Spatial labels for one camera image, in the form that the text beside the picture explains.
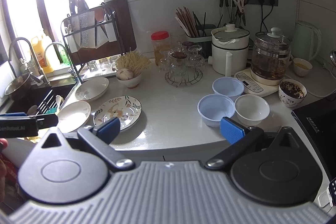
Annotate white plastic bowl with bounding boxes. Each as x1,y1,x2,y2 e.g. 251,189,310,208
235,94,270,126

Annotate cream plain plate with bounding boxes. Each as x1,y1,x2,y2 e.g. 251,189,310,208
57,101,91,133

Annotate white floral deep plate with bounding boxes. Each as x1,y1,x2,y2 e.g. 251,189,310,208
75,77,109,102

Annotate steel kitchen faucet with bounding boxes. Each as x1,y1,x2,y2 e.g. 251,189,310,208
8,36,51,85

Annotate person's left hand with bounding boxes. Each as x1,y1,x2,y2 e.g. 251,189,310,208
0,138,8,153

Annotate sink dish rack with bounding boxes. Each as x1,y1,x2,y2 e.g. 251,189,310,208
7,85,73,114

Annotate steel pot in sink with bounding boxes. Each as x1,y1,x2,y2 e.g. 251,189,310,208
5,73,31,101

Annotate leaf patterned flat plate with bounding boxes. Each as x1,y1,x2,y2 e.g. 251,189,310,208
93,96,142,132

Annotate light blue bowl near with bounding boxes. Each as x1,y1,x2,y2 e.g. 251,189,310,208
197,94,235,128

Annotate light blue bowl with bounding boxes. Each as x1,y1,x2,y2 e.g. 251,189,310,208
197,94,235,128
212,77,244,101

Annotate white plastic spoon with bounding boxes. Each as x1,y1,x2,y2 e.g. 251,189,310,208
55,95,64,113

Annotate light blue bowl far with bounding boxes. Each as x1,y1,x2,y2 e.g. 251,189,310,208
212,77,244,101

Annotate purple onion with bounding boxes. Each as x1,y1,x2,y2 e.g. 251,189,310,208
116,68,134,81

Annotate bowl with onion and noodles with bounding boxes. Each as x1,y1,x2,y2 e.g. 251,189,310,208
117,74,142,89

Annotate white drip tray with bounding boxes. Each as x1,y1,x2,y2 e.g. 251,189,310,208
81,68,117,81

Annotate patterned cup with grounds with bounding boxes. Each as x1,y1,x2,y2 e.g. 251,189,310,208
278,79,307,108

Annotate drinking glass left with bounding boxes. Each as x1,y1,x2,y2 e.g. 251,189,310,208
87,60,98,72

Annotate drinking glass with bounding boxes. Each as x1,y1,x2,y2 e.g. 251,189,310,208
109,55,119,72
99,58,110,71
87,60,98,72

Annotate drinking glass middle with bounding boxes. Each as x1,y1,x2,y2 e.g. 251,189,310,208
99,58,110,71

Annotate black induction cooktop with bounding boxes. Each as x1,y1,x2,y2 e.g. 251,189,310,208
291,95,335,181

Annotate drinking glass right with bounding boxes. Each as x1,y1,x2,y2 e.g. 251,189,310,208
109,55,119,72

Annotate orange detergent bottle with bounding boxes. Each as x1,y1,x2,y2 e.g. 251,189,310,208
31,35,54,74

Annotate dry noodle bundle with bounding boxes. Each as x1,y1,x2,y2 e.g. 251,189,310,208
116,51,151,77

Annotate glass kettle with tea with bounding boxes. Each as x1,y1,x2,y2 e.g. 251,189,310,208
251,27,291,86

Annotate white electric cooking pot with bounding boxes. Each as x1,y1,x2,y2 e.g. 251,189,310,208
208,24,250,77

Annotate small cup with yellow liquid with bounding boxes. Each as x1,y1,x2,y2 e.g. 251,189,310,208
293,58,313,77

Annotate brown cutting board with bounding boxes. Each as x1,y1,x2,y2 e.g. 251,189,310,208
70,0,137,65

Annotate black knife rack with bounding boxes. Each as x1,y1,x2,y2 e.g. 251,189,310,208
60,2,119,83

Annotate green chopstick holder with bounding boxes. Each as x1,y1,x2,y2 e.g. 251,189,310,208
186,24,216,59

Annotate red lid plastic jar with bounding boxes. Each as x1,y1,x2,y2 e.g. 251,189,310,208
151,31,171,66

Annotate mint green electric kettle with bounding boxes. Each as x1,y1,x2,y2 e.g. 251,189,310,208
291,20,322,61

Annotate hanging scissors and utensils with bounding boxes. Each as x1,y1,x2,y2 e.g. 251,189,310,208
219,0,249,28

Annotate wire rack with glass cups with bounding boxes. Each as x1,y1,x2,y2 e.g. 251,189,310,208
158,42,205,88

